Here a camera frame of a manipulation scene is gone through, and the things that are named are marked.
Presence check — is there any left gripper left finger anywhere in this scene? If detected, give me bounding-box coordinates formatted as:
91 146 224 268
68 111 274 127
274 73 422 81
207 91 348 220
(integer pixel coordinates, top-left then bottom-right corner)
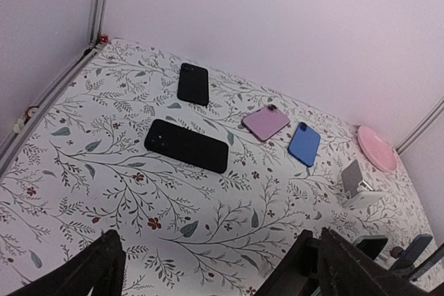
11 229 126 296

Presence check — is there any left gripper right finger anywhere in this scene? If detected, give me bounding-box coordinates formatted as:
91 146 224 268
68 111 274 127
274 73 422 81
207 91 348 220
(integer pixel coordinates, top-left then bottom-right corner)
318 228 427 296

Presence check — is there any black phone teal edge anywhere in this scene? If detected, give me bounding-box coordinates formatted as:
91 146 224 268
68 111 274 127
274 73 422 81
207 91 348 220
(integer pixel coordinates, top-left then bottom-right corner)
353 236 389 260

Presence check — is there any black phone blue edge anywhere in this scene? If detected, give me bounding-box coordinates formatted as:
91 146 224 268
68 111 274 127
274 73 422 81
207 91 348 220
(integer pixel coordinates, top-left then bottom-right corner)
389 234 433 271

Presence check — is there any white flat folding stand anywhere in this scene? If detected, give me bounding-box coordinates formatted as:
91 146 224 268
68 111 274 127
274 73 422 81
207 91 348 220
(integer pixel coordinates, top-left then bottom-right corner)
341 160 384 209

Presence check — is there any blue phone face down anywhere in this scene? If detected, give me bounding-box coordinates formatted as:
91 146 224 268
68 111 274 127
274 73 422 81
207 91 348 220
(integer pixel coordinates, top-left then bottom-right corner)
287 122 321 168

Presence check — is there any pink phone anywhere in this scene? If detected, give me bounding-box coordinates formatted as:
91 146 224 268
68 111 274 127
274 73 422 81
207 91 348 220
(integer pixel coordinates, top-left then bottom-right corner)
241 104 290 142

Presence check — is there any small black phone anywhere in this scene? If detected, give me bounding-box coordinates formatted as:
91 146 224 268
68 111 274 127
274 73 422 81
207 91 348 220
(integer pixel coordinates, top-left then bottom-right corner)
177 63 210 106

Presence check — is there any pink plastic plate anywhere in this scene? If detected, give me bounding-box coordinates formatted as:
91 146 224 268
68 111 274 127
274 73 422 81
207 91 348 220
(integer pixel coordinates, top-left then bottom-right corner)
357 125 398 173

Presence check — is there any floral patterned table mat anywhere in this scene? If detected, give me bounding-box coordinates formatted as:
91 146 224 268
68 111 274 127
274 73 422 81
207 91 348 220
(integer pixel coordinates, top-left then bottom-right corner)
1 39 431 295

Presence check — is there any right aluminium frame post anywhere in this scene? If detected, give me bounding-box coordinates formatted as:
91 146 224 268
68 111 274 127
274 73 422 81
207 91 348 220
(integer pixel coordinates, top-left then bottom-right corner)
396 96 444 155

